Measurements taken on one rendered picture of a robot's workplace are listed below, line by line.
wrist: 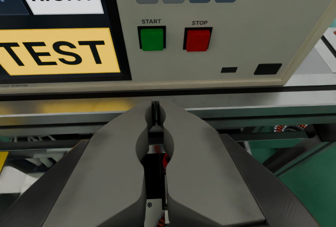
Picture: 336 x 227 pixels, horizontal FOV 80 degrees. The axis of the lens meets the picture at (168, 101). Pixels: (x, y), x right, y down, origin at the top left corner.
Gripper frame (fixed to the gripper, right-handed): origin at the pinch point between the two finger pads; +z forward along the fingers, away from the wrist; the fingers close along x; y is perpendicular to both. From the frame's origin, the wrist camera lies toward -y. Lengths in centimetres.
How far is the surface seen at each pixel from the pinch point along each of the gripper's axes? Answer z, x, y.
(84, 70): 8.1, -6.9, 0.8
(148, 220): 14.8, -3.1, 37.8
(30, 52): 7.0, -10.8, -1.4
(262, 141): 9.6, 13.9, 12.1
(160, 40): 6.0, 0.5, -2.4
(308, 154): 10.1, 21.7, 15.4
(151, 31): 5.9, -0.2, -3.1
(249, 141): 9.4, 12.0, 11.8
